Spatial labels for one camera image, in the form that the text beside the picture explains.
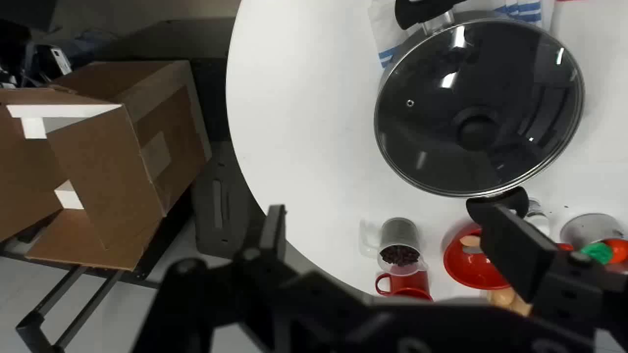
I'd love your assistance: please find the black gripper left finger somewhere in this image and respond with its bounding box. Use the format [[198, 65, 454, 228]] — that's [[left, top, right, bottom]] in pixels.
[[259, 204, 289, 259]]

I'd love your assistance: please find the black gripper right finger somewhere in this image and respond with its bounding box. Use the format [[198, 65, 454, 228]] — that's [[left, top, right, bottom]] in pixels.
[[465, 198, 560, 310]]

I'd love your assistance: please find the glass pot lid black knob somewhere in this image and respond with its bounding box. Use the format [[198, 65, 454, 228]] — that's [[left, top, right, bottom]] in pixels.
[[373, 18, 587, 198]]

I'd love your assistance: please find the black cooking pot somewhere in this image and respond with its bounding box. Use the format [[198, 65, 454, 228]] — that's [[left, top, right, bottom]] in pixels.
[[373, 0, 587, 220]]

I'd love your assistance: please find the beige bread bun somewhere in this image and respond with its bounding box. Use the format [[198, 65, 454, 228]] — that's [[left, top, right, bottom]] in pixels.
[[487, 287, 534, 318]]

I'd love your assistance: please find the red bowl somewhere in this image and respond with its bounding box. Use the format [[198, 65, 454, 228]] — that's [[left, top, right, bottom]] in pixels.
[[442, 222, 512, 293]]

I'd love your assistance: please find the dark grey suitcase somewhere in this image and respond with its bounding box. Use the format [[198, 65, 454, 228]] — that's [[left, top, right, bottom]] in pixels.
[[191, 140, 265, 261]]

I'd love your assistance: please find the green plastic toy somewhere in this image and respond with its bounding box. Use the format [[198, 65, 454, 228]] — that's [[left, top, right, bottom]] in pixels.
[[579, 242, 614, 267]]

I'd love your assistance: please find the orange plastic toy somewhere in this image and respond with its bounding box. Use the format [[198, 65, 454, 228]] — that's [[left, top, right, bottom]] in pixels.
[[603, 238, 628, 265]]

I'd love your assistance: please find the red mug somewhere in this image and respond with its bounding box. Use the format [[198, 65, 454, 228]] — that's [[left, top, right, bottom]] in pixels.
[[373, 267, 434, 304]]

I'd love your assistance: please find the grey cup with coffee beans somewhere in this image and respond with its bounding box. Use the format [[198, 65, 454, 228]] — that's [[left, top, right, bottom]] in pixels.
[[375, 216, 426, 275]]

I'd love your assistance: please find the brown cardboard box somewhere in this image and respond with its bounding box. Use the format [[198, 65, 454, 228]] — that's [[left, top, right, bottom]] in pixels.
[[0, 59, 216, 275]]

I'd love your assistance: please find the blue striped white towel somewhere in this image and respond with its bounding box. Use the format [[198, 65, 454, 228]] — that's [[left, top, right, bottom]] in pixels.
[[367, 0, 558, 71]]

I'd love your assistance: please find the black metal cart frame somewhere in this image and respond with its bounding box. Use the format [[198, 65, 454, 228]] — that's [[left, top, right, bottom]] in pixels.
[[0, 228, 173, 353]]

